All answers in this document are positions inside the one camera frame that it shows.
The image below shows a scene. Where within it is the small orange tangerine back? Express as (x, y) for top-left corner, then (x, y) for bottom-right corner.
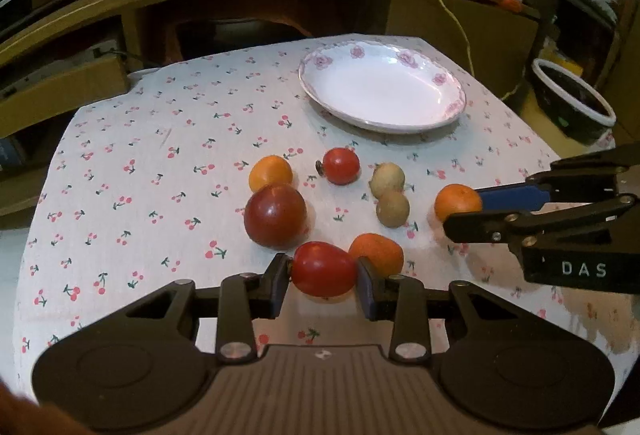
(248, 155), (294, 192)

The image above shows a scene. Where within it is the wooden TV cabinet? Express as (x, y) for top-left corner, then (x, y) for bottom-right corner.
(1, 0), (538, 215)

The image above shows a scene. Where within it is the large dark red tomato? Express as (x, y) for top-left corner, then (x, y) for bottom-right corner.
(244, 184), (308, 249)

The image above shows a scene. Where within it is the black waste bin white rim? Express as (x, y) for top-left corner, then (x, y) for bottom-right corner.
(530, 58), (616, 146)

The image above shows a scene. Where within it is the white floral plate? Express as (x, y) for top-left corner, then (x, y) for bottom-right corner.
(297, 39), (466, 135)

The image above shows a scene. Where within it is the small red object on cabinet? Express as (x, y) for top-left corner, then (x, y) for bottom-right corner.
(499, 0), (523, 13)

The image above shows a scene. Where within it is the tan longan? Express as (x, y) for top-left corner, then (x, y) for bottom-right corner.
(369, 162), (406, 199)
(376, 190), (410, 229)

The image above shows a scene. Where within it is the small red tomato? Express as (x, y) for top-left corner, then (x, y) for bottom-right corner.
(316, 148), (360, 186)

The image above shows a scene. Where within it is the cherry print tablecloth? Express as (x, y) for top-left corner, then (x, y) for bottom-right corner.
(13, 40), (639, 393)

